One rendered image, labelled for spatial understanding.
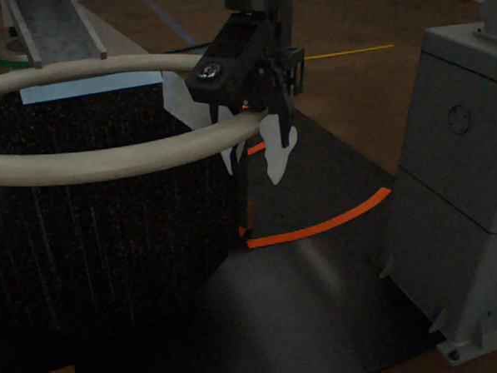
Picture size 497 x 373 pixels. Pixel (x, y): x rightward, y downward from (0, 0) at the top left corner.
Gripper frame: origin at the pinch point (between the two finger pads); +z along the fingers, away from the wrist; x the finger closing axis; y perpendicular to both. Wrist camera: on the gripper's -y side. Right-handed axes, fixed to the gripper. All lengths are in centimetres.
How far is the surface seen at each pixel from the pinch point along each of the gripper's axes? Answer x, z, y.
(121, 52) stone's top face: 63, -1, 46
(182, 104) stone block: 44, 10, 45
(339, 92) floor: 77, 68, 264
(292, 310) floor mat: 22, 81, 65
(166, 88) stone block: 46, 6, 42
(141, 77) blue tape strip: 50, 3, 39
